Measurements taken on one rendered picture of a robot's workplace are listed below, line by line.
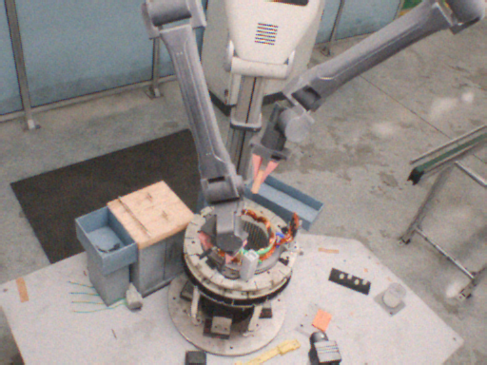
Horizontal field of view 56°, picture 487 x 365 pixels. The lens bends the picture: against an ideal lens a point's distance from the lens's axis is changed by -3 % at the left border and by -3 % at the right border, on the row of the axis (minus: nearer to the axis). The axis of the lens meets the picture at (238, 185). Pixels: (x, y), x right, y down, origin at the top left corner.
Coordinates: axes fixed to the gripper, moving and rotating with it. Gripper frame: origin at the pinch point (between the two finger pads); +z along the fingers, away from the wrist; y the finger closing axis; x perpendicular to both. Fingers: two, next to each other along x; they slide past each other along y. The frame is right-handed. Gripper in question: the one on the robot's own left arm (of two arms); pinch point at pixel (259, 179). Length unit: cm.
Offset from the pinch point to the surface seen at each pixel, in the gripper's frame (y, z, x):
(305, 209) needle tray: 15.9, 18.0, 37.5
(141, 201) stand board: -31.8, 26.3, 13.9
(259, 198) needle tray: 0.3, 18.5, 32.5
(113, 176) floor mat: -97, 93, 151
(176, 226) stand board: -18.0, 27.0, 9.2
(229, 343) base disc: 9, 55, 5
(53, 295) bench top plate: -47, 63, 1
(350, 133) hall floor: 39, 37, 274
